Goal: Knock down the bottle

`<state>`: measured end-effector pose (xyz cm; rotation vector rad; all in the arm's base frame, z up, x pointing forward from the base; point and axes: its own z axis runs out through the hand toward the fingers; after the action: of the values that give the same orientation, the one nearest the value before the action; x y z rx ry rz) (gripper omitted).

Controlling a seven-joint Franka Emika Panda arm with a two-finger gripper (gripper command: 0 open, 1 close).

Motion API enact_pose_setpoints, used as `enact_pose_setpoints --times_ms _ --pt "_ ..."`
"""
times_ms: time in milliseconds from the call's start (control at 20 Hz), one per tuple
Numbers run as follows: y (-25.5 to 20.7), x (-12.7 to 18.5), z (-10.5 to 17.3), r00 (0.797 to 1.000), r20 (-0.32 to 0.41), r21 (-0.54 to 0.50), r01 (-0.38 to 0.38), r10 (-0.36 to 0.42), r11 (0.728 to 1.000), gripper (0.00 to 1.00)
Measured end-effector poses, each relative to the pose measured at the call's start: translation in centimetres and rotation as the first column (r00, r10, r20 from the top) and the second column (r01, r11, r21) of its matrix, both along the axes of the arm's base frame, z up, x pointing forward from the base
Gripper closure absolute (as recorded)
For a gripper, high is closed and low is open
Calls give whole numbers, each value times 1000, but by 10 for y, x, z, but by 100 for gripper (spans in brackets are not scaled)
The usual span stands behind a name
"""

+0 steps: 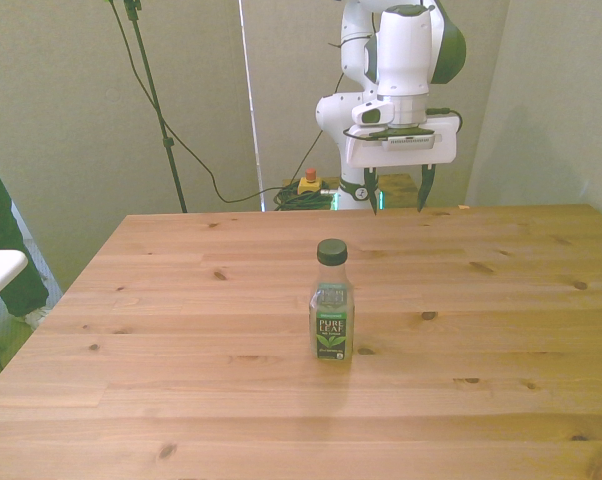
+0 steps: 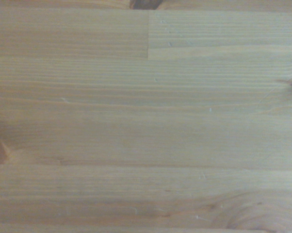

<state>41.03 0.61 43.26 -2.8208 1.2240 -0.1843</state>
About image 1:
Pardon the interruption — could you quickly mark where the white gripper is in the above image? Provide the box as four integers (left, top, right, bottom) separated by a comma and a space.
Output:
343, 113, 459, 216

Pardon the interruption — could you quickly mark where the Pure Leaf tea bottle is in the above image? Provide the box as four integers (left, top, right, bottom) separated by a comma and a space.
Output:
308, 238, 355, 366

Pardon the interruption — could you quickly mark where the yellow emergency stop button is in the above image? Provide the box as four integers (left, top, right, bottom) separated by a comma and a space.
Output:
298, 168, 325, 197

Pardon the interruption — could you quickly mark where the black tripod stand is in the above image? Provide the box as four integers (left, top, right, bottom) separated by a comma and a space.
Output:
100, 0, 190, 214

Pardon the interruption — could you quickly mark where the white shoe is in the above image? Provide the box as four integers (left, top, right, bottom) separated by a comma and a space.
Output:
12, 305, 53, 332

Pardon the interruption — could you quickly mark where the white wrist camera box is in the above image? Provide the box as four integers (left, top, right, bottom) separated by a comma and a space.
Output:
380, 133, 438, 151

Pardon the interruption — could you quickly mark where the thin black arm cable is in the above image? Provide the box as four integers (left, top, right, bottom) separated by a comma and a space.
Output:
298, 73, 348, 182

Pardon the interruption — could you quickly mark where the coiled dark cable bundle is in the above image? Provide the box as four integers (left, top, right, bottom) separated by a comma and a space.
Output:
272, 181, 340, 212

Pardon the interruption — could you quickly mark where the white vertical wall strip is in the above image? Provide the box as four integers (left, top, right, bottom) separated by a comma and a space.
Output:
237, 0, 268, 212

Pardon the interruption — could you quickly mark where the black tripod cable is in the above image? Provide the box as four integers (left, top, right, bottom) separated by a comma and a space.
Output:
108, 0, 287, 204

